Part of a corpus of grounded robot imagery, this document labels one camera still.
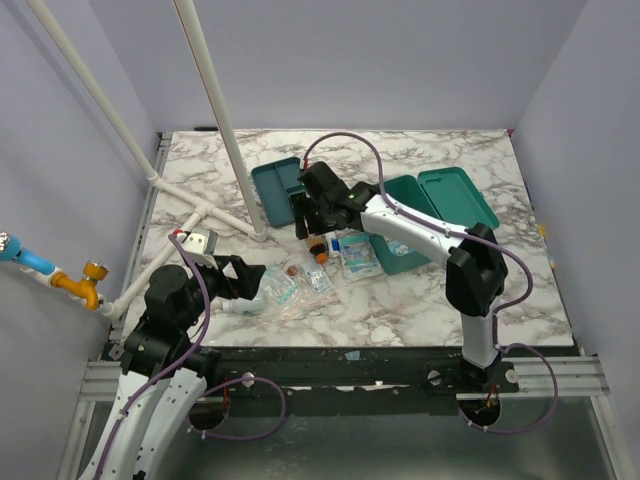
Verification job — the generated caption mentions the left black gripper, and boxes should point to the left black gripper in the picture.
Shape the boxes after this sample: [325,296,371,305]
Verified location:
[180,253,266,330]

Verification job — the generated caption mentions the white plastic bottle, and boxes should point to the white plastic bottle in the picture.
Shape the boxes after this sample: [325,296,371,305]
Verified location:
[221,295,266,315]

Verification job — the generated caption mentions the brown medicine bottle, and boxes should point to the brown medicine bottle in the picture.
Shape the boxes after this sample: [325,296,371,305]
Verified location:
[306,236,329,265]

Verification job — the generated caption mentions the teal divided tray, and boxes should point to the teal divided tray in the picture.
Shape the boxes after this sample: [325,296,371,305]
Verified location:
[251,157,310,228]

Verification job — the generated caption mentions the small blue wipe packets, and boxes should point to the small blue wipe packets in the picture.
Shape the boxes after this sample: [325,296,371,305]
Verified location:
[299,258,333,293]

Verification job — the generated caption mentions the teal medicine kit box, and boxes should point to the teal medicine kit box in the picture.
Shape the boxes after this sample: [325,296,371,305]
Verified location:
[369,167,500,275]

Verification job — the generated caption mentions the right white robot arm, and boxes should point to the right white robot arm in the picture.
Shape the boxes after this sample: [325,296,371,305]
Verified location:
[290,162,508,392]

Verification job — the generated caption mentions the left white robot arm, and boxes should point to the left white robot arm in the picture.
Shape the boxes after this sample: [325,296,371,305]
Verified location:
[81,255,266,479]

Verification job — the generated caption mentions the teal bandage packet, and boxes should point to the teal bandage packet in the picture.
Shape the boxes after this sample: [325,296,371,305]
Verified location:
[260,267,297,305]

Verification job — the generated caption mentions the small white blue tube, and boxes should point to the small white blue tube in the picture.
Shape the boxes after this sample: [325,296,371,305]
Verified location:
[327,234,341,257]

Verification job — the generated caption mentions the clear zip bag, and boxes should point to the clear zip bag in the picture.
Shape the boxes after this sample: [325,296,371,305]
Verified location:
[280,285,339,317]

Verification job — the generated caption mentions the blue white gauze packet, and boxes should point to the blue white gauze packet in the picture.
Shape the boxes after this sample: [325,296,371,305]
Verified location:
[339,234,383,282]

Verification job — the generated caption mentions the orange blue pipe valve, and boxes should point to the orange blue pipe valve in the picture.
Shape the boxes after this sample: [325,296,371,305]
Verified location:
[1,231,108,311]

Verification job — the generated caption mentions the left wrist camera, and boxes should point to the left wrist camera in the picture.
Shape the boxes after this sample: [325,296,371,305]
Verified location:
[177,229,218,267]

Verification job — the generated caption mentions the white pvc pipe frame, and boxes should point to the white pvc pipe frame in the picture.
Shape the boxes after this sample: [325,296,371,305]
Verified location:
[24,0,271,321]

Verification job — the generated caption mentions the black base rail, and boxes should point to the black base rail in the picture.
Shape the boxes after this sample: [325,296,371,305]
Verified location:
[190,347,578,417]

